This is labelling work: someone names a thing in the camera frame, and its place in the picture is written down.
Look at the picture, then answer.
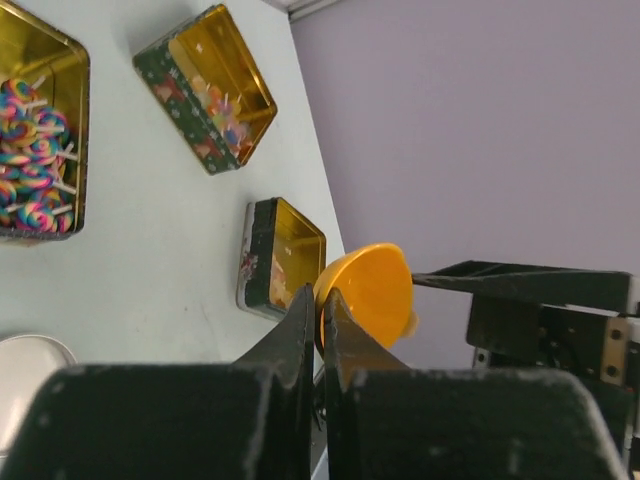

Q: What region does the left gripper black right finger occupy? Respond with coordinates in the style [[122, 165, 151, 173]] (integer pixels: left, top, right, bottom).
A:
[[323, 290, 628, 479]]

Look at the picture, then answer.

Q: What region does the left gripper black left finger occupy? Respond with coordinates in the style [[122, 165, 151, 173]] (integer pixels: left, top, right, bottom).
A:
[[1, 286, 315, 479]]

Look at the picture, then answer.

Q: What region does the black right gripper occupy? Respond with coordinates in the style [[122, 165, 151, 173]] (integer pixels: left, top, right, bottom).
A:
[[412, 260, 639, 460]]

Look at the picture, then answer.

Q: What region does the orange plastic scoop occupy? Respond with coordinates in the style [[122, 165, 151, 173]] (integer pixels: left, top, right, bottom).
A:
[[313, 243, 420, 353]]

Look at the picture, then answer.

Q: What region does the tin with swirl lollipops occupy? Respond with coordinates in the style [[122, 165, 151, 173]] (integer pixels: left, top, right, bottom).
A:
[[1, 1, 90, 246]]

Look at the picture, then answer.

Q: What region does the tin with popsicle candies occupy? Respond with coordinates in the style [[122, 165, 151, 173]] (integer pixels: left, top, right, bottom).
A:
[[236, 197, 326, 322]]

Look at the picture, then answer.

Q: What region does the white jar lid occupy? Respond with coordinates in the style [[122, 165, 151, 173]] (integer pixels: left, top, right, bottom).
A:
[[1, 334, 77, 459]]

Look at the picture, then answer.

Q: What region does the tin with round lollipops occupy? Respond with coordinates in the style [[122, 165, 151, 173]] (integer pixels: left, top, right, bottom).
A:
[[132, 4, 278, 175]]

